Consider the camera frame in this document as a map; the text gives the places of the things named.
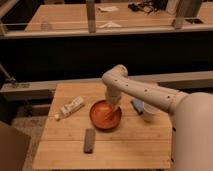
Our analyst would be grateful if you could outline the orange pepper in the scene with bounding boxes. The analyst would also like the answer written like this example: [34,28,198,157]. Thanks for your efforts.
[104,112,114,121]

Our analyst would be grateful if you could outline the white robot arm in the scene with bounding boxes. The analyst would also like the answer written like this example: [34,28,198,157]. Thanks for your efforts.
[102,65,213,171]

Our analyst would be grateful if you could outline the orange ceramic bowl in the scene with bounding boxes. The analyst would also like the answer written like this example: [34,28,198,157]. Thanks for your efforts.
[89,100,122,130]

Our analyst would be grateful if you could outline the blue rectangular block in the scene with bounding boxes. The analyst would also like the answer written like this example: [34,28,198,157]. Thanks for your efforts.
[131,99,143,115]

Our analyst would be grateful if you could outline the white tube with label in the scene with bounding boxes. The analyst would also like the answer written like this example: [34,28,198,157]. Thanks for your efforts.
[54,96,85,121]

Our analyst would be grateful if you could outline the white plastic cup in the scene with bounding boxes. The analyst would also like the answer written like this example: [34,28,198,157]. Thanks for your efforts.
[142,103,159,122]

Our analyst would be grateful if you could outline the grey rectangular sponge block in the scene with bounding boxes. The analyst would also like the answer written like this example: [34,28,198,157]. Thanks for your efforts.
[83,128,96,154]

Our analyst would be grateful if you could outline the white paper on far table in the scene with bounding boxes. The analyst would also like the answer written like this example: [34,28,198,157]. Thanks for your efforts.
[98,21,121,28]

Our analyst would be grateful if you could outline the metal clamp at left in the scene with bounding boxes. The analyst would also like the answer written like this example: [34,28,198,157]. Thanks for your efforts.
[0,63,30,89]

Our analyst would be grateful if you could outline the brown box corner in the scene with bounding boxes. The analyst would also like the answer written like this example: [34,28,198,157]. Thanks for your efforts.
[0,121,30,171]

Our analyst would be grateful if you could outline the grey vertical post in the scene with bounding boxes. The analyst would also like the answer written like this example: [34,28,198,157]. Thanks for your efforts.
[86,0,96,33]

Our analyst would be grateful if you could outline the black cables on far table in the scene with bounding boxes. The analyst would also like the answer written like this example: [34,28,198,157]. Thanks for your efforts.
[127,0,168,14]

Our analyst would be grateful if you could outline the grey post at right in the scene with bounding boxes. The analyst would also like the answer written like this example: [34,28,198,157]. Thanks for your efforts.
[172,0,203,29]

